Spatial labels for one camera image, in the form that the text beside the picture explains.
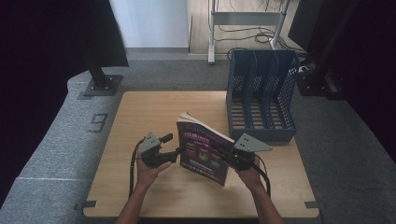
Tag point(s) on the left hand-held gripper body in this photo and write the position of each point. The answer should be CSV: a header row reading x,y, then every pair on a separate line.
x,y
152,152

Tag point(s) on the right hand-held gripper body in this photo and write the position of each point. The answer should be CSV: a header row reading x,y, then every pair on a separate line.
x,y
246,155

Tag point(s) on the purple paperback book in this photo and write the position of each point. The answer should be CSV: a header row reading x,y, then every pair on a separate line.
x,y
199,155

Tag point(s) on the blue plastic file rack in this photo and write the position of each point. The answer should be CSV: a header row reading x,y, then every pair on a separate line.
x,y
261,105

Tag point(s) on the person's left hand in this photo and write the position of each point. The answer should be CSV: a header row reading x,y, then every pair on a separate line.
x,y
148,175

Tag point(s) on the person's right hand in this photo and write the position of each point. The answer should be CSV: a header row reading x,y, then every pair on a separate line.
x,y
252,179

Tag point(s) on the dark equipment stand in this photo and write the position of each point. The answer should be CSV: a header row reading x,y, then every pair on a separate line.
x,y
320,74

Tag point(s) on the black curtain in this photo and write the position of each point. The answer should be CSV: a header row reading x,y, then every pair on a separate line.
x,y
373,77
46,46

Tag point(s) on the grey table bracket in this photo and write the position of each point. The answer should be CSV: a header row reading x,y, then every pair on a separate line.
x,y
87,204
314,204

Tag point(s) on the black post with base plate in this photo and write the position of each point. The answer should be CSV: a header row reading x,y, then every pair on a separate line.
x,y
101,82

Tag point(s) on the white metal stand frame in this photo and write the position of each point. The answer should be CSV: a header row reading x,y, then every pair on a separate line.
x,y
246,18

